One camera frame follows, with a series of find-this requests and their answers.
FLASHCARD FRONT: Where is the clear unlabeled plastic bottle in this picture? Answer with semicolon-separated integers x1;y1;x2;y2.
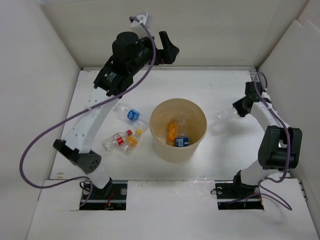
212;107;239;127

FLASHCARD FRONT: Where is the small blue label bottle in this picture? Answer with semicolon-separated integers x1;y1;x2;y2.
115;103;149;131

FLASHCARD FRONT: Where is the blue label clear bottle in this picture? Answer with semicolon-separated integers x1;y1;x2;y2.
175;118;190;148

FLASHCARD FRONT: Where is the orange juice bottle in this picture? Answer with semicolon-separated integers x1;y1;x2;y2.
166;121;179;147

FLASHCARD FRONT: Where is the yellow cap orange bottle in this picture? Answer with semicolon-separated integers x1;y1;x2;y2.
120;128;143;155

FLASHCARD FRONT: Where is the red cap cola bottle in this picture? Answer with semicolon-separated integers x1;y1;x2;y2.
102;129;133;152

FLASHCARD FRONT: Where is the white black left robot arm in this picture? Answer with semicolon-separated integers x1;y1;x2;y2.
53;31;179;199

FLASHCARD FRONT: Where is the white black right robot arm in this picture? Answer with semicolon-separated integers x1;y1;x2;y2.
231;81;303;198

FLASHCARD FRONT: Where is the beige round bin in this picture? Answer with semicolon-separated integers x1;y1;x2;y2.
149;98;207;163

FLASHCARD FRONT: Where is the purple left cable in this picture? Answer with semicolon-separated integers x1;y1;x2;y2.
19;16;158;208

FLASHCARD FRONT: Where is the purple cable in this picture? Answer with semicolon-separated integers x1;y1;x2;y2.
224;72;293;211
19;16;158;208

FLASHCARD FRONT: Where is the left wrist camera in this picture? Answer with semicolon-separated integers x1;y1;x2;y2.
129;12;153;29

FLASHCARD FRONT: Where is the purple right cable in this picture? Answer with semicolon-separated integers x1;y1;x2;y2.
224;72;293;211

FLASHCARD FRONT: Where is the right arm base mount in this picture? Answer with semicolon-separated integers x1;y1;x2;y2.
210;180;264;210

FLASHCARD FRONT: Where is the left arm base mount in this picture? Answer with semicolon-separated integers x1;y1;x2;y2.
79;180;128;211

